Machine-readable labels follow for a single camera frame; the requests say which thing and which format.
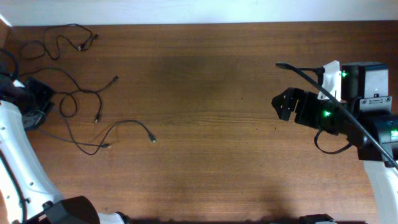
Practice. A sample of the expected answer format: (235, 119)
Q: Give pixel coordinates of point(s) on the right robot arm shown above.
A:
(353, 100)

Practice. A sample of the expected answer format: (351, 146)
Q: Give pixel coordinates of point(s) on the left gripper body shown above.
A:
(41, 101)

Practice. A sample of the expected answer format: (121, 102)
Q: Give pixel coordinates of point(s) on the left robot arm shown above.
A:
(29, 195)

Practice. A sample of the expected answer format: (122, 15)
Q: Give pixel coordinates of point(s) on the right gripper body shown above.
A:
(329, 116)

